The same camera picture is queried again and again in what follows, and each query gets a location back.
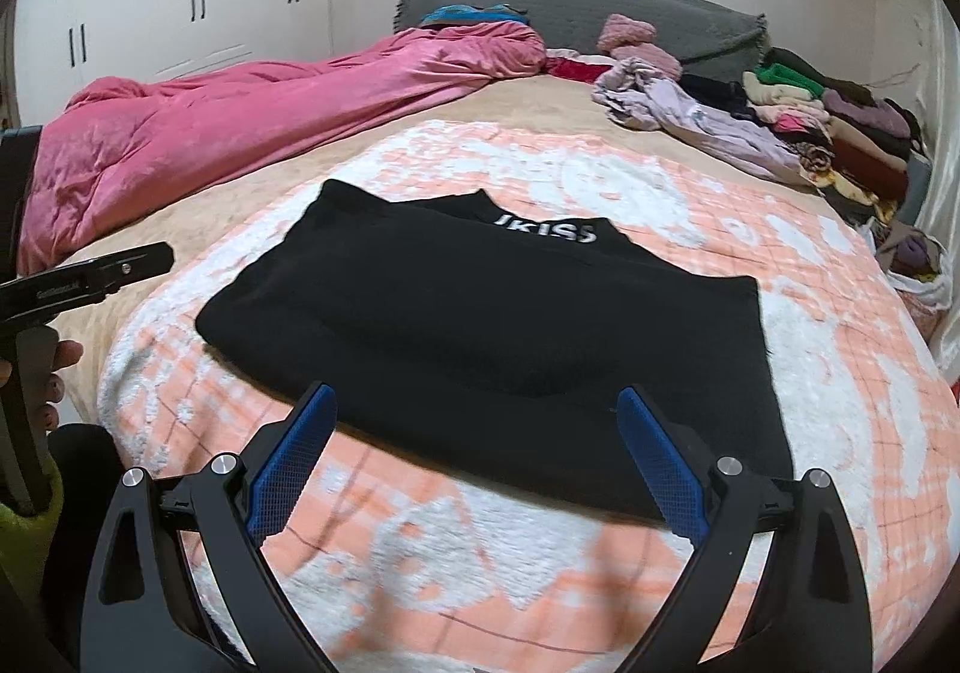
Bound lilac crumpled garment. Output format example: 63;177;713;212
592;58;807;187

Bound lime green sleeve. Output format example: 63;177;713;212
0;457;64;618

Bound stack of folded clothes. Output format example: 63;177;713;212
740;47;932;226

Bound pink fuzzy pillow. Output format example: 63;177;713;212
597;13;683;82

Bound shiny white curtain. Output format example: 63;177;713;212
918;0;960;384

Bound orange white plaid blanket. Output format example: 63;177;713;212
96;119;958;671

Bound black sweater orange cuffs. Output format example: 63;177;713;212
195;181;794;520

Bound beige fleece bed sheet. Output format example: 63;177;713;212
52;71;820;426

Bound teal blue cloth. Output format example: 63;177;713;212
418;4;529;28

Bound red folded cloth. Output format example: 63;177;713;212
544;51;615;85

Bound purple clothes in bag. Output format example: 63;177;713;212
869;220;953;341

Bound pink velvet comforter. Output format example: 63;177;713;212
18;22;545;275

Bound person's left hand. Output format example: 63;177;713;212
0;338;85;434

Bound grey headboard cover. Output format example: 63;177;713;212
394;0;768;82

